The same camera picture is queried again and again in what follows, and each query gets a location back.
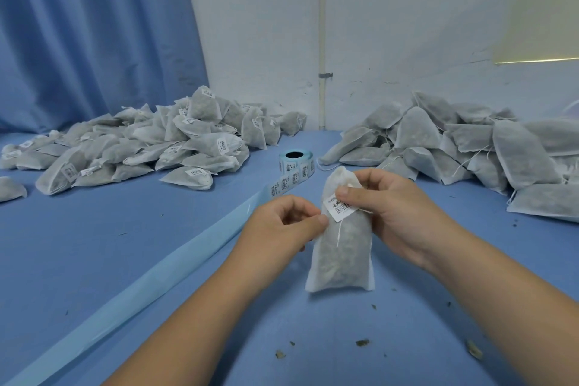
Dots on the person's right hand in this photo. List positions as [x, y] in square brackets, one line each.
[407, 214]

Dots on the lone white pouch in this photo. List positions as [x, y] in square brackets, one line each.
[11, 188]

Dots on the person's left forearm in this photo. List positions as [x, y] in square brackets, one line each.
[194, 336]

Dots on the person's right forearm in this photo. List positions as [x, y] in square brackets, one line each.
[516, 309]

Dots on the blue curtain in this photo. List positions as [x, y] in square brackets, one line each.
[90, 28]

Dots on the dried herb crumb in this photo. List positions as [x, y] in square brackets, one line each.
[474, 349]

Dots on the pile of labelled herb bags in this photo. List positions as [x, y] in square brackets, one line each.
[154, 146]

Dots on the pile of unlabelled herb bags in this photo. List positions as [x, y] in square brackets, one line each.
[461, 150]

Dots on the person's left hand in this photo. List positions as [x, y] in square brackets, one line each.
[276, 236]

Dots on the white herb sachet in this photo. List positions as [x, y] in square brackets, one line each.
[342, 250]

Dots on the white peeled label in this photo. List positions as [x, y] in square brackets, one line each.
[339, 209]

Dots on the blue label roll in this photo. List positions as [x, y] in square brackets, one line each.
[163, 277]

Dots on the white wall pipe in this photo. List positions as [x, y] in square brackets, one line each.
[321, 19]

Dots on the grey pipe clamp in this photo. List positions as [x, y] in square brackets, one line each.
[326, 75]

